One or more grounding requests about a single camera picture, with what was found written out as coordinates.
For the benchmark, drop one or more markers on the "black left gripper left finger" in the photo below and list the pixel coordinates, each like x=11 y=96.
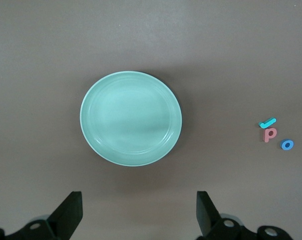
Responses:
x=63 y=220

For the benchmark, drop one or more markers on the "blue foam letter o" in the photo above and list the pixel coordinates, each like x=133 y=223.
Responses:
x=284 y=146

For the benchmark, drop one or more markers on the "green plate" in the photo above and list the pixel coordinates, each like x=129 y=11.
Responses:
x=130 y=120

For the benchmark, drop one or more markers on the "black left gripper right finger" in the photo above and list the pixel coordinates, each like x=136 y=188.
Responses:
x=210 y=220

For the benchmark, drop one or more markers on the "teal foam letter l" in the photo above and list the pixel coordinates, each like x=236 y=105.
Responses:
x=266 y=122

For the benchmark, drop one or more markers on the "brown table cover sheet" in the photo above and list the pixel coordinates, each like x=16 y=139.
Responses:
x=40 y=50

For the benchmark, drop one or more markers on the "pink foam letter p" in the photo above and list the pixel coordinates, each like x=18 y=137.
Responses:
x=266 y=136

